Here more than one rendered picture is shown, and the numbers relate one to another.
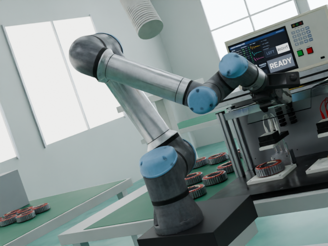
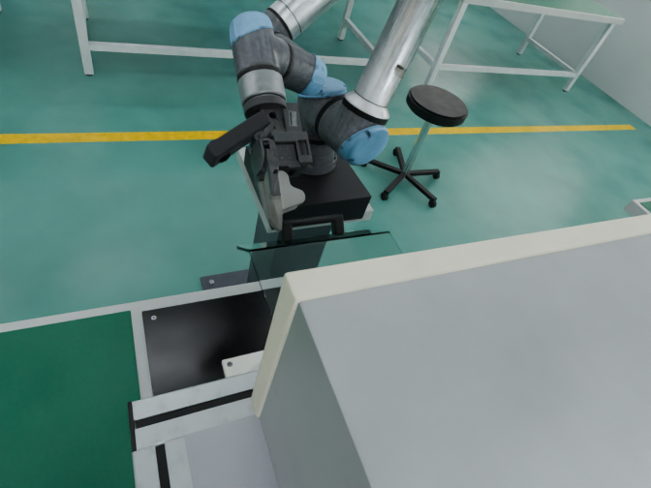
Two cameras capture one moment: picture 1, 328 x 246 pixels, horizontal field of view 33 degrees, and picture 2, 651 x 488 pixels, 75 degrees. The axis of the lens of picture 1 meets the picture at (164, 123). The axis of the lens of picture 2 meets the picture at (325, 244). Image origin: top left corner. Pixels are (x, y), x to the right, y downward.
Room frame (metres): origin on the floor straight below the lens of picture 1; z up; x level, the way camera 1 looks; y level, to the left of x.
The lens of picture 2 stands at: (2.07, -0.84, 1.53)
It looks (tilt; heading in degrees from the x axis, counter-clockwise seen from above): 46 degrees down; 108
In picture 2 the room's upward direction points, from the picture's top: 20 degrees clockwise
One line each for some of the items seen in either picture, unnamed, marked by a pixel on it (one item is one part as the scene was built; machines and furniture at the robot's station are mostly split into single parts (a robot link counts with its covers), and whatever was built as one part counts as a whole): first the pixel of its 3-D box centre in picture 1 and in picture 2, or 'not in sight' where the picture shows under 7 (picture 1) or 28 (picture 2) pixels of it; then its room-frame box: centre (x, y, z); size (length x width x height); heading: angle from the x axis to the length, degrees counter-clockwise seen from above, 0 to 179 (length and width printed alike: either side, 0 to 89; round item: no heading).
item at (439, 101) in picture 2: not in sight; (421, 143); (1.68, 1.39, 0.28); 0.54 x 0.49 x 0.56; 144
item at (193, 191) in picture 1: (193, 192); not in sight; (2.29, -0.02, 0.77); 0.11 x 0.11 x 0.04
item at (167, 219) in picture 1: (174, 209); (312, 143); (1.64, 0.05, 0.87); 0.15 x 0.15 x 0.10
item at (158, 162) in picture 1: (162, 172); (321, 106); (1.64, 0.05, 0.99); 0.13 x 0.12 x 0.14; 159
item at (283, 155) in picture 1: (283, 158); not in sight; (2.22, -0.41, 0.80); 0.08 x 0.05 x 0.06; 54
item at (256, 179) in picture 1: (271, 174); not in sight; (2.10, -0.33, 0.78); 0.15 x 0.15 x 0.01; 54
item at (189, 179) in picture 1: (192, 178); not in sight; (2.61, -0.04, 0.77); 0.11 x 0.11 x 0.04
